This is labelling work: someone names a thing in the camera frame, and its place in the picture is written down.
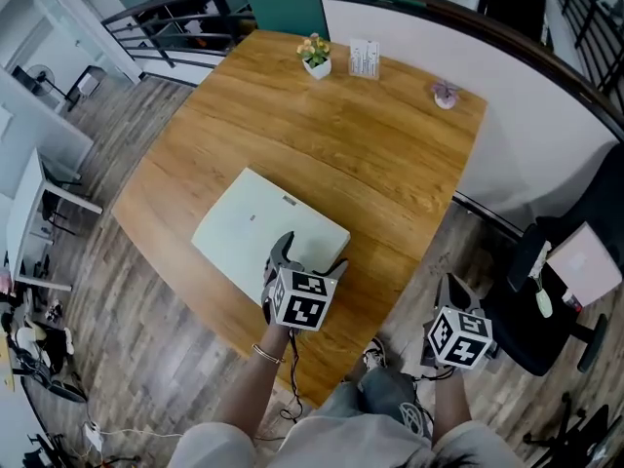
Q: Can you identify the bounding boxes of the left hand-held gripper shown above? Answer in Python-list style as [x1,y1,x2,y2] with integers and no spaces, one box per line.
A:
[261,230,350,333]

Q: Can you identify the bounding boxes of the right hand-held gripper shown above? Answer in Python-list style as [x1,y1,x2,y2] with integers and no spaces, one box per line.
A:
[420,273,499,371]

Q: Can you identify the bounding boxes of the white folder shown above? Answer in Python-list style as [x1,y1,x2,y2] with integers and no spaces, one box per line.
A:
[190,166,352,307]

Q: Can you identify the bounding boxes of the person's right forearm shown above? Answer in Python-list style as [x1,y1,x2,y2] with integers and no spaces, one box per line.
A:
[430,364,473,447]

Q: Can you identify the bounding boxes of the person's left forearm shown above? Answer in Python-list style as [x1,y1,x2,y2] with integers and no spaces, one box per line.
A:
[213,322,294,439]

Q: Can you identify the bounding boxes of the black office chair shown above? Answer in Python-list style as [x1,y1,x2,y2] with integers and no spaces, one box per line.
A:
[480,141,624,378]

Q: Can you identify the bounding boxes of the person's white shoe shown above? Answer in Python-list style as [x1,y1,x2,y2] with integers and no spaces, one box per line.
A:
[362,336,390,371]

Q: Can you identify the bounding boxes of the person's grey jeans leg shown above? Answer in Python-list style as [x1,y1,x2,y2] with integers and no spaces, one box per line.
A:
[339,365,436,441]

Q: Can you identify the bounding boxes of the pink box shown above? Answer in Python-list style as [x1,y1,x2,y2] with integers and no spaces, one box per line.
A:
[545,221,624,309]

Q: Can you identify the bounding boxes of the black chair base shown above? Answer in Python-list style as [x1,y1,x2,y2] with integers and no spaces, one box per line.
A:
[522,391,611,458]

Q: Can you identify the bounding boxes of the person's white shirt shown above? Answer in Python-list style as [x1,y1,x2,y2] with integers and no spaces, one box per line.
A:
[167,410,530,468]

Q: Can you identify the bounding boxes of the small purple plant pot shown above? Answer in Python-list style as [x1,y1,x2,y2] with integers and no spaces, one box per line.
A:
[430,79,464,110]

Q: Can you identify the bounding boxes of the yellow flowers in white pot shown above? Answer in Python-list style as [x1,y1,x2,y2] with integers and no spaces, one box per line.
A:
[295,32,333,81]

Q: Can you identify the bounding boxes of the clear acrylic sign holder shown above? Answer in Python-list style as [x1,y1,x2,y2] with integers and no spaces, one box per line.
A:
[347,37,382,82]

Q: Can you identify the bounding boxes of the white partition panel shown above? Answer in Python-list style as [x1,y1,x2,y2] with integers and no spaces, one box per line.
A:
[318,0,621,219]

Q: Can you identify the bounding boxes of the teal partition panel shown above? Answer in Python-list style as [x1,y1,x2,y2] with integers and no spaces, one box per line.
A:
[241,0,324,44]

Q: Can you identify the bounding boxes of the black metal railing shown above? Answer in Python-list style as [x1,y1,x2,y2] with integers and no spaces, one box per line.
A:
[100,0,624,143]

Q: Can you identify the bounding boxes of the white power strip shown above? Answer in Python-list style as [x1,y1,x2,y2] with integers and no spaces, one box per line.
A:
[82,420,105,450]

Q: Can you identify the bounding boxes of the white desk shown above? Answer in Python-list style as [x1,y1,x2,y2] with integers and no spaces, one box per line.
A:
[4,147,104,293]

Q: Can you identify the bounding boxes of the standing fan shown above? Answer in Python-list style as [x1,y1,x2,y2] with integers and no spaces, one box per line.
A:
[20,63,70,102]

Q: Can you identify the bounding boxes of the gold bracelet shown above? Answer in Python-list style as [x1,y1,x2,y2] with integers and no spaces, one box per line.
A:
[251,342,287,365]

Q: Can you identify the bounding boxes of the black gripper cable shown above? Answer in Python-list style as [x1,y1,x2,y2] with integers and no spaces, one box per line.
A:
[278,327,307,426]

